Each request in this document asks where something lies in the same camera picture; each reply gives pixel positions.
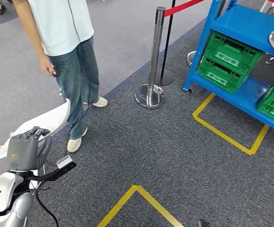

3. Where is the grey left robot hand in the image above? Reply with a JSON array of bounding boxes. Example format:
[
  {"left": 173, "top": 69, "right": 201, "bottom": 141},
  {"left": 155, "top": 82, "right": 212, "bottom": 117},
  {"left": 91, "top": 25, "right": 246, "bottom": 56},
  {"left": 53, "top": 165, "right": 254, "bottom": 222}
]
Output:
[{"left": 7, "top": 126, "right": 53, "bottom": 171}]

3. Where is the white plastic panel part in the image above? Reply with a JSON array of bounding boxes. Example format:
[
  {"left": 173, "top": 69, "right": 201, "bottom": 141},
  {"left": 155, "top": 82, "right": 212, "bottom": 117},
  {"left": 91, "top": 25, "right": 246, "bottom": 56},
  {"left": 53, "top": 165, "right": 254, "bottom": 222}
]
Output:
[{"left": 0, "top": 98, "right": 71, "bottom": 162}]

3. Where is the blue metal shelf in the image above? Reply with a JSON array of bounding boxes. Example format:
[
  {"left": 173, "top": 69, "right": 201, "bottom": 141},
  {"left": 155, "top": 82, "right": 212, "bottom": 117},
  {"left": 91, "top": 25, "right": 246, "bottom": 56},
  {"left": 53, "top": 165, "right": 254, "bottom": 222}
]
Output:
[{"left": 183, "top": 0, "right": 274, "bottom": 138}]

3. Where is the black left wrist camera bracket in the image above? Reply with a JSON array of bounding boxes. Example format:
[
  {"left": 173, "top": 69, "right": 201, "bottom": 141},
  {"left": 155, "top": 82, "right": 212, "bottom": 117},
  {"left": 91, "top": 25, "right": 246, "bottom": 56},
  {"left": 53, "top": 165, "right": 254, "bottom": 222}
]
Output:
[{"left": 9, "top": 161, "right": 77, "bottom": 184}]

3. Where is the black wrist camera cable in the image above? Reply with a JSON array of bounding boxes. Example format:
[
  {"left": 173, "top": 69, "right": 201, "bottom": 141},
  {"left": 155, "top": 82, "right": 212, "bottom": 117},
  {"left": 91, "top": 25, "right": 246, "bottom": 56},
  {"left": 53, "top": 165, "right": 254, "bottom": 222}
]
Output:
[{"left": 34, "top": 182, "right": 60, "bottom": 227}]

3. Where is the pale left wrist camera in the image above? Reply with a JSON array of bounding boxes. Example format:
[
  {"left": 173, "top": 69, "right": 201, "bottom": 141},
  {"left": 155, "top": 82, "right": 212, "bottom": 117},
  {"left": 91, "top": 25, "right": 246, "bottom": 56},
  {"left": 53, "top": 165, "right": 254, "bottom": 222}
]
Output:
[{"left": 56, "top": 155, "right": 73, "bottom": 170}]

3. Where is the thin black controller cable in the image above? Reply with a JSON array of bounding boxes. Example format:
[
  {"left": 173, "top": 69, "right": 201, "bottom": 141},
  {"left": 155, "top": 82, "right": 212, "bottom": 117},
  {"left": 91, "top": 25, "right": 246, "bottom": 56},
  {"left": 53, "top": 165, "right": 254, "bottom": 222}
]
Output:
[{"left": 65, "top": 0, "right": 92, "bottom": 154}]

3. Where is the black stanchion post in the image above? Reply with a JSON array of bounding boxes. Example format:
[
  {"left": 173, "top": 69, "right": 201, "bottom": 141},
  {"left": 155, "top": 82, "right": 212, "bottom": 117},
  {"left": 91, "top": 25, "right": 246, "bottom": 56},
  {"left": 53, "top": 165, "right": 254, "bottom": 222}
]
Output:
[{"left": 155, "top": 0, "right": 177, "bottom": 87}]

